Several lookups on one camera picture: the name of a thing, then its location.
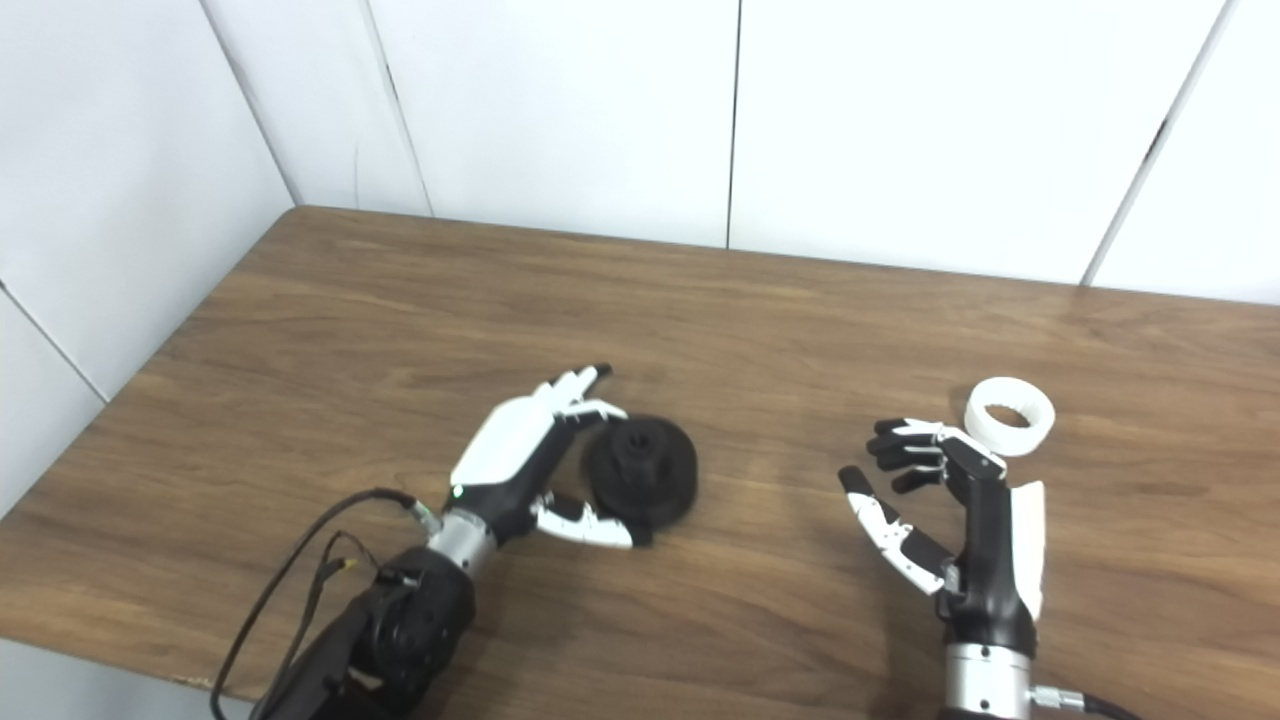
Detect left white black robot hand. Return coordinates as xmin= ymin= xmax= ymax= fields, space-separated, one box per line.
xmin=448 ymin=364 xmax=653 ymax=551

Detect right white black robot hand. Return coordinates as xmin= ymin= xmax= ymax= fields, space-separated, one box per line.
xmin=838 ymin=417 xmax=1048 ymax=656

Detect white toothed ring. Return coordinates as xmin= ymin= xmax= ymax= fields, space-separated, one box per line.
xmin=964 ymin=377 xmax=1057 ymax=458

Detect round black part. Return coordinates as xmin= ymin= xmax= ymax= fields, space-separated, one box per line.
xmin=580 ymin=415 xmax=701 ymax=531

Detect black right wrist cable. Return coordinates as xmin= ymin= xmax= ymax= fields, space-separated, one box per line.
xmin=1030 ymin=685 xmax=1141 ymax=720

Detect thin left wrist wires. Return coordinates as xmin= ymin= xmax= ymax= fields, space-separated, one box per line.
xmin=285 ymin=530 xmax=363 ymax=691

